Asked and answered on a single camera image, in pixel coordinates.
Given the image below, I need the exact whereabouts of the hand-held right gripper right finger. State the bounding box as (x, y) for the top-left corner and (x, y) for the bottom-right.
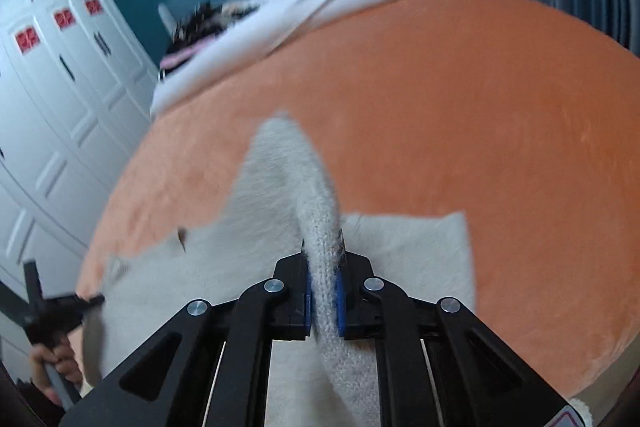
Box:
(336, 252), (591, 427)

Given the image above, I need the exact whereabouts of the white wardrobe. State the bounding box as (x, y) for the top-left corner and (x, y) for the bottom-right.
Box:
(0, 0), (160, 388)

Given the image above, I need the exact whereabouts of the person's left hand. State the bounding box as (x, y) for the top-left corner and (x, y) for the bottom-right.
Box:
(29, 341), (83, 407)

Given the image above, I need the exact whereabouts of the orange blanket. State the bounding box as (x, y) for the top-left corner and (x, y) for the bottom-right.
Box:
(76, 0), (640, 400)

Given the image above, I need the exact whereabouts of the white bed sheet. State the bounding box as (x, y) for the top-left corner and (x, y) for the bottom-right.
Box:
(150, 0), (481, 118)

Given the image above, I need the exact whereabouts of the black and pink clothing pile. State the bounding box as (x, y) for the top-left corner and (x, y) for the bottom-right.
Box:
(159, 0), (261, 80)

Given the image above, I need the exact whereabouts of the white fuzzy sweater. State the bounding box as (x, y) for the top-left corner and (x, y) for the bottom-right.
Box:
(81, 111), (478, 427)

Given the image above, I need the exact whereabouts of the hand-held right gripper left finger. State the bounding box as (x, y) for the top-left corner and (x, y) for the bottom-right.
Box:
(58, 253), (313, 427)

